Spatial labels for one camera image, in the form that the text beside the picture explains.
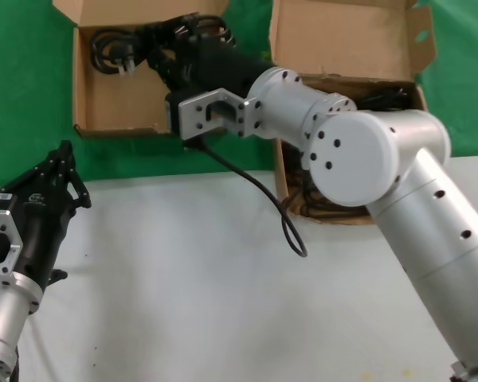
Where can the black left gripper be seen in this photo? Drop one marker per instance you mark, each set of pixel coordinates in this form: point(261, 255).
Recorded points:
point(40, 231)

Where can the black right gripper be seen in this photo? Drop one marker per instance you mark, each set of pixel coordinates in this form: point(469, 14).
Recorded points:
point(219, 67)

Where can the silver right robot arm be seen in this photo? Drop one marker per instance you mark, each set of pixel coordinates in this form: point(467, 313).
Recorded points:
point(382, 159)

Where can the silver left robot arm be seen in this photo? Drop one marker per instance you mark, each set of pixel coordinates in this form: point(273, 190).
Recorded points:
point(0, 318)

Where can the cardboard box with flat lid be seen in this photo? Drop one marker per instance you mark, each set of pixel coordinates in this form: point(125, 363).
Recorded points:
point(115, 103)

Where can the cardboard box with upright lid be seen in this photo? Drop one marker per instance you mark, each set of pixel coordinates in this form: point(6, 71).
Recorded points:
point(342, 40)

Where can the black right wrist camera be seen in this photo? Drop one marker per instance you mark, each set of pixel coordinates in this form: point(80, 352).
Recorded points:
point(173, 115)

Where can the silver right camera bracket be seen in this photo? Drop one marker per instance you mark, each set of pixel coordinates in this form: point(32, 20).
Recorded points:
point(195, 113)

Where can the silver camera bracket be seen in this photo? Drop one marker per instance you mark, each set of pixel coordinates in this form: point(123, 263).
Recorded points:
point(195, 113)
point(4, 223)

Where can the silver left camera bracket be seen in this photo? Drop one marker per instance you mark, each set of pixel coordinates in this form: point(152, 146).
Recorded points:
point(4, 223)

